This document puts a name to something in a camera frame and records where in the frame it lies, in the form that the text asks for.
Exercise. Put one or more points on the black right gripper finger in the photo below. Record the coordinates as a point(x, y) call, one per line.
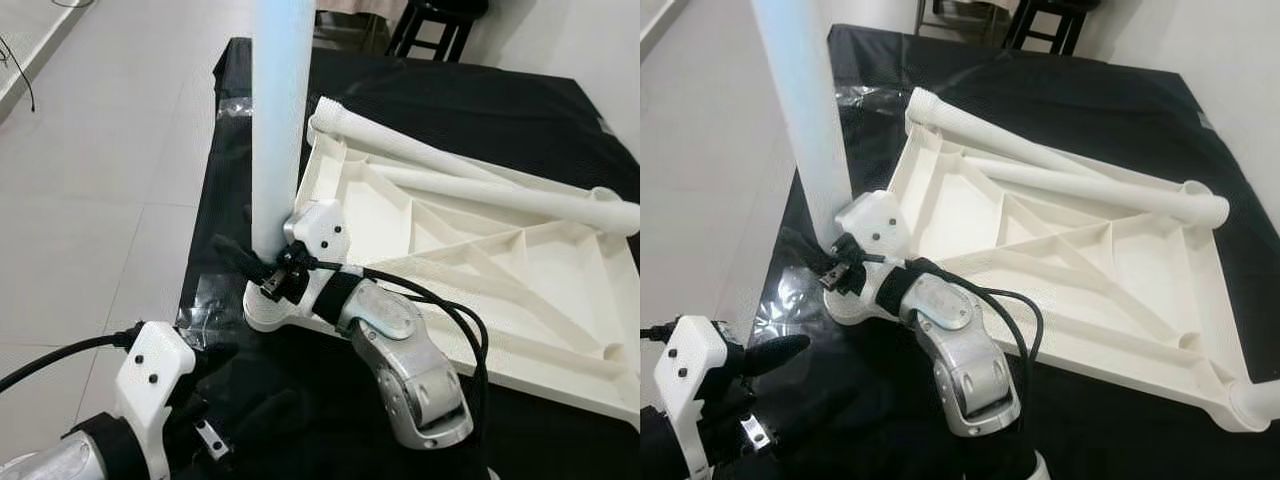
point(815, 257)
point(240, 262)

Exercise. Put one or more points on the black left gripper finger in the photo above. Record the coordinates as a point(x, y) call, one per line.
point(212, 358)
point(265, 415)
point(772, 352)
point(818, 415)

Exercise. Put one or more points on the white plastic children table top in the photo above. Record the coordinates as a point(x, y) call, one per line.
point(540, 290)
point(1120, 280)

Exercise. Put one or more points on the small grey tape strip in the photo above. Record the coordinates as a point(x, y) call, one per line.
point(1207, 119)
point(607, 127)

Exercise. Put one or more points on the beige table cloth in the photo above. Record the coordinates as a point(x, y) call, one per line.
point(360, 8)
point(975, 3)

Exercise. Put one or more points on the black tablecloth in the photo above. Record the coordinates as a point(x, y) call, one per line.
point(520, 110)
point(1100, 90)

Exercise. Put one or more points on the black stool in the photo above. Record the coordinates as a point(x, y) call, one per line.
point(1060, 5)
point(440, 8)

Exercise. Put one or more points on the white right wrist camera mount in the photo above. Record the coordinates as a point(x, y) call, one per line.
point(880, 218)
point(322, 228)

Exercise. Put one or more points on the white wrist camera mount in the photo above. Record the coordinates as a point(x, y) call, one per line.
point(880, 218)
point(150, 375)
point(690, 370)
point(322, 228)

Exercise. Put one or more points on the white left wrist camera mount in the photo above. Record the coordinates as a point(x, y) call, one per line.
point(690, 370)
point(150, 375)

